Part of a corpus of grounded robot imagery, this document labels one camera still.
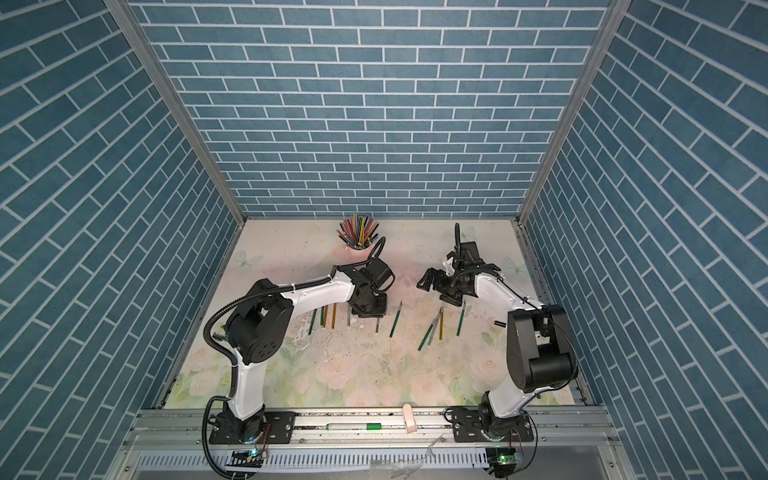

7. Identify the silver carving knife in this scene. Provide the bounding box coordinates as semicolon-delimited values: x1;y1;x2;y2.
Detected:
427;313;441;345

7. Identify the dark green carving knife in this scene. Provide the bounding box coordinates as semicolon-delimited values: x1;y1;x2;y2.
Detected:
418;322;434;351

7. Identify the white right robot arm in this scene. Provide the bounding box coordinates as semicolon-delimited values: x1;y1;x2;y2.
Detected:
417;239;578;429

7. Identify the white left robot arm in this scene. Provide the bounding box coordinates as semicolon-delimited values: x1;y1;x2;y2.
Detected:
224;258;395;421

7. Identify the far left green knife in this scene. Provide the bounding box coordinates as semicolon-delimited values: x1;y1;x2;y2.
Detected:
308;309;317;335

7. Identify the pink cup of coloured pencils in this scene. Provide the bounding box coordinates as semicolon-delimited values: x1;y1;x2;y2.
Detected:
337;214;379;259

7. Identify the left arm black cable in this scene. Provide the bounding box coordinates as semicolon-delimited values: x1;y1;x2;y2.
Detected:
202;235;388;480

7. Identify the green marker on rail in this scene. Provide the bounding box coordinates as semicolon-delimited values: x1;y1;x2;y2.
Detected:
326;423;382;431

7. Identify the beige eraser on rail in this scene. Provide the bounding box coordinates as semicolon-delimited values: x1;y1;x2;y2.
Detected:
402;403;418;433

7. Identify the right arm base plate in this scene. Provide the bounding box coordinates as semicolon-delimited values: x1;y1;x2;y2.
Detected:
443;406;535;443

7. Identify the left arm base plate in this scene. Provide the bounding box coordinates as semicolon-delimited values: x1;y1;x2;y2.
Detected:
208;410;296;445

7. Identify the aluminium front rail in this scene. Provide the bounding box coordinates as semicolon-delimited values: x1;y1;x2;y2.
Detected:
104;406;637;480

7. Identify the aluminium corner frame post right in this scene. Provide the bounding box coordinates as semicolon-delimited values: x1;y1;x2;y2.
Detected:
517;0;631;225

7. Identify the aluminium corner frame post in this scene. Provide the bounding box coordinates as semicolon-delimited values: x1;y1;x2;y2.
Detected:
104;0;247;228
517;0;631;225

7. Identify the aluminium corner frame post left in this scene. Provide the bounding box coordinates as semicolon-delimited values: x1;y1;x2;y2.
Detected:
104;0;247;228

